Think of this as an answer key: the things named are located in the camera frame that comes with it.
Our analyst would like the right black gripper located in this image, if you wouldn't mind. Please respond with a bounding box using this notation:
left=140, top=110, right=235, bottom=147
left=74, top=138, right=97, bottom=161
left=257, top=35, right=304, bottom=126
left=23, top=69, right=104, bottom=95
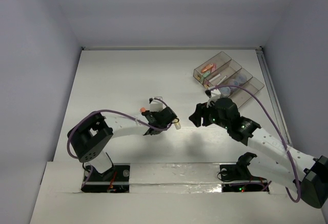
left=188, top=98, right=230, bottom=130

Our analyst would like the yellow highlighter pen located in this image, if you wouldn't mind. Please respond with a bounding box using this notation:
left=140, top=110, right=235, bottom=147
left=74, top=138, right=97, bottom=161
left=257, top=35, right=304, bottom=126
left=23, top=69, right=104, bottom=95
left=174, top=122, right=181, bottom=130

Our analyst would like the clip jar silver lid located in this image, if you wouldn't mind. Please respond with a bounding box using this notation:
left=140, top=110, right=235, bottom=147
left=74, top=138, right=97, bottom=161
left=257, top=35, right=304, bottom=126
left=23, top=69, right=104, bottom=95
left=219, top=87, right=231, bottom=97

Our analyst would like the white pink marker pen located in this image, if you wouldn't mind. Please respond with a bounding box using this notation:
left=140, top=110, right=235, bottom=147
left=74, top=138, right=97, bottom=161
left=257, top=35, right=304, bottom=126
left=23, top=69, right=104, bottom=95
left=209, top=74, right=227, bottom=85

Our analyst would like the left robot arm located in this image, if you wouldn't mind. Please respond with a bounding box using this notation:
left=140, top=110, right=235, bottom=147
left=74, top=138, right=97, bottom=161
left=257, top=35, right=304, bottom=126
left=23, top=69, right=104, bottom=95
left=67, top=106, right=180, bottom=185

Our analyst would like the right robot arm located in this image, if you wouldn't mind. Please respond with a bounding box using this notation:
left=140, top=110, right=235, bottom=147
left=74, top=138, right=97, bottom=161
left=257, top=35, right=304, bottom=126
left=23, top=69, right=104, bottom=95
left=189, top=98, right=327, bottom=209

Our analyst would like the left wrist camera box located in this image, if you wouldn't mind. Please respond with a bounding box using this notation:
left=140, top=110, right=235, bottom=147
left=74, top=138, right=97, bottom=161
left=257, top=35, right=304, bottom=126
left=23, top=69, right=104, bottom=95
left=149, top=96, right=163, bottom=112

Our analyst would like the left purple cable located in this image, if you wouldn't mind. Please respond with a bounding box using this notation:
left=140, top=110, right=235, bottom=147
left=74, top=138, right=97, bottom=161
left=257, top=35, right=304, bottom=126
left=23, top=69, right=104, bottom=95
left=67, top=98, right=171, bottom=159

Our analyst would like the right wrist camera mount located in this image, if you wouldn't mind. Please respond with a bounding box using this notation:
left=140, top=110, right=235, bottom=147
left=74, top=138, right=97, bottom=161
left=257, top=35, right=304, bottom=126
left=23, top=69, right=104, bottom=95
left=205, top=88, right=221, bottom=108

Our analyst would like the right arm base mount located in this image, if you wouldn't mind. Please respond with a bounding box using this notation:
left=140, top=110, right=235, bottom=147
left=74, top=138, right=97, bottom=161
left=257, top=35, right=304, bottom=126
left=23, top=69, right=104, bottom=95
left=217, top=152, right=269, bottom=193

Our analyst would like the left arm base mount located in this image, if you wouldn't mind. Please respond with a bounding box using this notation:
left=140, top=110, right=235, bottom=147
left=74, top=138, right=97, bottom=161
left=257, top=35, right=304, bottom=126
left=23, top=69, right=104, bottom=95
left=81, top=164, right=130, bottom=193

